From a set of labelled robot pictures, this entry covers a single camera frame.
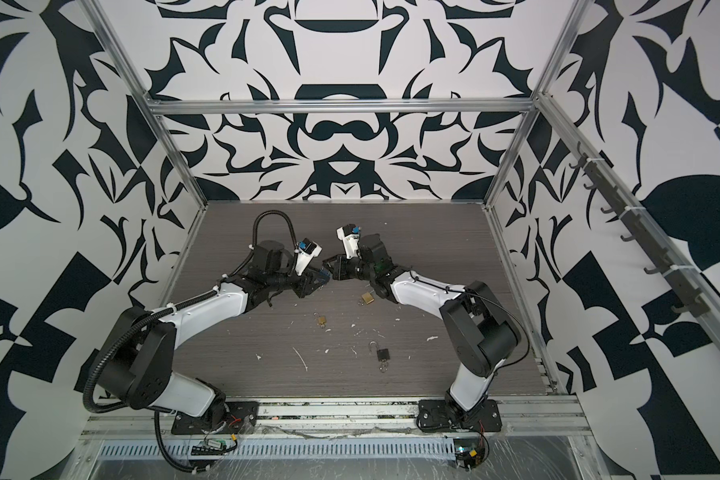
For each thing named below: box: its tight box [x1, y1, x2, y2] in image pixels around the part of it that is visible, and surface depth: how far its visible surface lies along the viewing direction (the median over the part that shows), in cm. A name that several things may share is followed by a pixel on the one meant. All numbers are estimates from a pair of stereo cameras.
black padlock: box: [376, 348, 391, 373], surface depth 85 cm
